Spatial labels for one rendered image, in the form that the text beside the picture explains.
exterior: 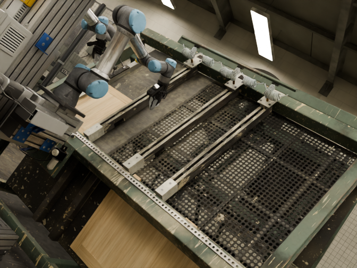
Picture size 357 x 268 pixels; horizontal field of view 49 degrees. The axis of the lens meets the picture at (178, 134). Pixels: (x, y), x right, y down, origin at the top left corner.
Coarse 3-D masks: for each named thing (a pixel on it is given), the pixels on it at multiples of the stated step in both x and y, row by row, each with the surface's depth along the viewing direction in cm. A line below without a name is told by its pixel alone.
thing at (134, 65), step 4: (128, 64) 325; (132, 64) 325; (136, 64) 325; (140, 64) 329; (132, 68) 324; (136, 68) 327; (124, 72) 320; (128, 72) 323; (116, 76) 315; (120, 76) 318; (112, 80) 314; (108, 84) 313; (80, 96) 298; (84, 96) 301
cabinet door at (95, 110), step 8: (112, 88) 306; (88, 96) 301; (104, 96) 300; (112, 96) 300; (120, 96) 299; (80, 104) 294; (88, 104) 294; (96, 104) 294; (104, 104) 293; (112, 104) 293; (120, 104) 292; (88, 112) 288; (96, 112) 287; (104, 112) 287; (112, 112) 286; (88, 120) 281; (96, 120) 281; (80, 128) 275; (88, 128) 275
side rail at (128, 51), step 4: (128, 44) 346; (144, 44) 355; (128, 48) 343; (124, 52) 342; (128, 52) 345; (132, 52) 349; (124, 56) 344; (128, 56) 348; (124, 60) 346; (88, 64) 327; (92, 64) 326; (96, 64) 326; (116, 64) 342; (92, 68) 325; (60, 80) 312; (64, 80) 312; (52, 84) 309; (56, 84) 309; (60, 84) 309; (48, 88) 306; (52, 88) 306; (36, 92) 303; (40, 92) 303; (44, 92) 303
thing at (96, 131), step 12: (192, 48) 301; (192, 60) 309; (180, 72) 308; (192, 72) 313; (144, 96) 290; (120, 108) 280; (132, 108) 281; (108, 120) 274; (120, 120) 277; (84, 132) 264; (96, 132) 266
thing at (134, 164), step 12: (228, 84) 288; (240, 84) 287; (216, 96) 284; (228, 96) 286; (204, 108) 277; (216, 108) 281; (192, 120) 267; (168, 132) 260; (180, 132) 262; (156, 144) 255; (168, 144) 258; (132, 156) 246; (144, 156) 245; (132, 168) 242
